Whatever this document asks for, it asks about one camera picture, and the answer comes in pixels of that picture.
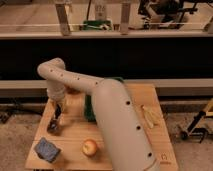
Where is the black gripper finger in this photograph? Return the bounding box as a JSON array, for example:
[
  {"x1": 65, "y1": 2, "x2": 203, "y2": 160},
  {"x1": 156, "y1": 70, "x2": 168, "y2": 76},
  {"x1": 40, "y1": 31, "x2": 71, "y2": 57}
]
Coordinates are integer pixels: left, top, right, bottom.
[
  {"x1": 51, "y1": 102, "x2": 56, "y2": 113},
  {"x1": 55, "y1": 104, "x2": 62, "y2": 119}
]

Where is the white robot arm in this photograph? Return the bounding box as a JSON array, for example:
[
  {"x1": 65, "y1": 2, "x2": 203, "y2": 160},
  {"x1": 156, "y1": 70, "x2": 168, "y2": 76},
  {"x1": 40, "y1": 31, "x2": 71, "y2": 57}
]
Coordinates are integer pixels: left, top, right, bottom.
[{"x1": 37, "y1": 58, "x2": 160, "y2": 171}]

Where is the green plastic bin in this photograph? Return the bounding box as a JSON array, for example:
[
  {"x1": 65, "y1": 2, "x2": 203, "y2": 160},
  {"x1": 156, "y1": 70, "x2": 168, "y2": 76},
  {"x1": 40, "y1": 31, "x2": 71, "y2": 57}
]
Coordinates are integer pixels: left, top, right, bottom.
[{"x1": 84, "y1": 77, "x2": 127, "y2": 122}]

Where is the blue sponge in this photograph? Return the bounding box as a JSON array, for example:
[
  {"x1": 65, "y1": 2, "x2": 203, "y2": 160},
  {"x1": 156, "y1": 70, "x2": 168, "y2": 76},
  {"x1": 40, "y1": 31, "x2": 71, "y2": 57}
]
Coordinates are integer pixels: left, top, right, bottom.
[{"x1": 34, "y1": 137, "x2": 61, "y2": 163}]

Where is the red yellow apple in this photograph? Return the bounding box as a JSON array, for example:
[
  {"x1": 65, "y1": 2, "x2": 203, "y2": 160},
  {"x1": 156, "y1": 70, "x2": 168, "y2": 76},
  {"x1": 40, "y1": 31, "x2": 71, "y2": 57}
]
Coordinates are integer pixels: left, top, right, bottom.
[{"x1": 82, "y1": 139, "x2": 98, "y2": 157}]

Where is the green box in background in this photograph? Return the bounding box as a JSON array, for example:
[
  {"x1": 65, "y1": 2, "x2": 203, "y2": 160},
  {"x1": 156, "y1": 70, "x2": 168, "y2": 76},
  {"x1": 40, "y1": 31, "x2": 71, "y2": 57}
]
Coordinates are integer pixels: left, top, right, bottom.
[{"x1": 83, "y1": 20, "x2": 112, "y2": 30}]

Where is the yellow banana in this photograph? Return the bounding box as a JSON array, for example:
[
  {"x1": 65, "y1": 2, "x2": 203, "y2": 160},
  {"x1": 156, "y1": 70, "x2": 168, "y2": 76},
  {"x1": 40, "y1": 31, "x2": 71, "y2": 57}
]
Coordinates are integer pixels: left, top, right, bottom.
[{"x1": 141, "y1": 105, "x2": 160, "y2": 129}]

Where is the black machine in background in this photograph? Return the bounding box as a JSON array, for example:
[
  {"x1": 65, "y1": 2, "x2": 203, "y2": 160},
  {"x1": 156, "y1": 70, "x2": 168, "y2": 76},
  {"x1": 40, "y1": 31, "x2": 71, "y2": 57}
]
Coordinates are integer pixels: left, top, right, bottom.
[{"x1": 138, "y1": 0, "x2": 198, "y2": 30}]

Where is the yellow black stand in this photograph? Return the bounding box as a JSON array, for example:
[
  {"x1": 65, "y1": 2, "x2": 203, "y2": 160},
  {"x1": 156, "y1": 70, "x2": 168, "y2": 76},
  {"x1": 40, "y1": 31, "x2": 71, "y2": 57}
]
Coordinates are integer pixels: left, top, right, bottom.
[{"x1": 180, "y1": 98, "x2": 213, "y2": 142}]

